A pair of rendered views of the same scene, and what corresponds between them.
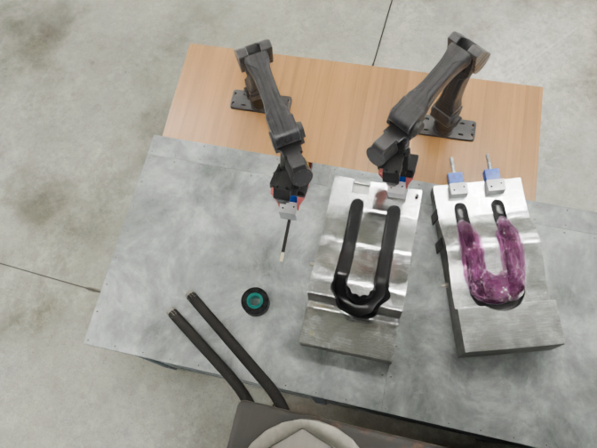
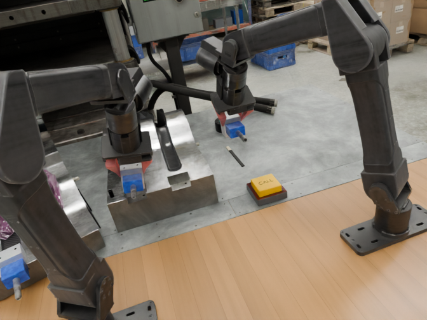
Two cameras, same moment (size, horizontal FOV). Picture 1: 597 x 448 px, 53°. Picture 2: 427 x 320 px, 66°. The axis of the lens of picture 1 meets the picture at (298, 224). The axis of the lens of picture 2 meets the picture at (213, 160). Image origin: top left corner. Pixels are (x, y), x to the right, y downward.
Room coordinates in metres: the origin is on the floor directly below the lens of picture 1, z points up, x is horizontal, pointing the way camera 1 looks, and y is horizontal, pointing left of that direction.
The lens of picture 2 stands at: (1.29, -0.51, 1.33)
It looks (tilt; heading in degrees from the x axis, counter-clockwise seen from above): 31 degrees down; 146
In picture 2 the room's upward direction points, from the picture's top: 10 degrees counter-clockwise
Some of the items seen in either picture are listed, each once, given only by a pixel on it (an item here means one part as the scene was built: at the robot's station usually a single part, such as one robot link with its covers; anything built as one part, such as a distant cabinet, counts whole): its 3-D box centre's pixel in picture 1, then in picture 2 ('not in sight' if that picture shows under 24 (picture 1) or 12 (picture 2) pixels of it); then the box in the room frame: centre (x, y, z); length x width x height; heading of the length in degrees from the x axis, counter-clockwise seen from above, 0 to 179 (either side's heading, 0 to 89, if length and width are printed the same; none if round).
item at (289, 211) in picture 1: (292, 195); (236, 131); (0.67, 0.00, 0.93); 0.13 x 0.05 x 0.05; 157
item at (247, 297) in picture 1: (255, 301); (225, 124); (0.42, 0.17, 0.82); 0.08 x 0.08 x 0.04
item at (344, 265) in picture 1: (367, 255); (145, 140); (0.46, -0.17, 0.92); 0.35 x 0.16 x 0.09; 157
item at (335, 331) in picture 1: (362, 264); (152, 151); (0.45, -0.16, 0.87); 0.50 x 0.26 x 0.14; 157
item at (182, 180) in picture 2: (361, 188); (180, 185); (0.68, -0.20, 0.87); 0.05 x 0.05 x 0.04; 67
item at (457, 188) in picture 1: (454, 177); not in sight; (0.66, -0.49, 0.86); 0.13 x 0.05 x 0.05; 174
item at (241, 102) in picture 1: (259, 97); (392, 215); (1.08, 0.04, 0.84); 0.20 x 0.07 x 0.08; 68
